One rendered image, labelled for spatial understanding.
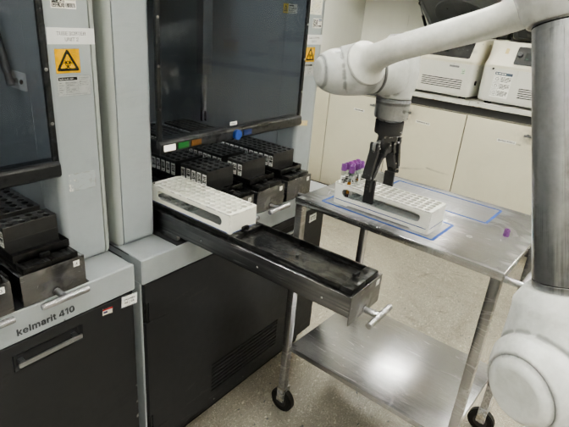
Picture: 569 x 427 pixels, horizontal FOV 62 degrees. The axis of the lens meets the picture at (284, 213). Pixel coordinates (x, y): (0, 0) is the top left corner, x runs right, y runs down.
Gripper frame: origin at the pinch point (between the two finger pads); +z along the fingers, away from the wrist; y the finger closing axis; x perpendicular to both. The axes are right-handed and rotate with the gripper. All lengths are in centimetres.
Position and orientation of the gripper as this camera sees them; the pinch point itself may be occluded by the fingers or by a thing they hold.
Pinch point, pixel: (378, 191)
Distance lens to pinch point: 137.2
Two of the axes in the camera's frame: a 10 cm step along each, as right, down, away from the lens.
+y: 6.4, -2.5, 7.3
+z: -0.8, 9.2, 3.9
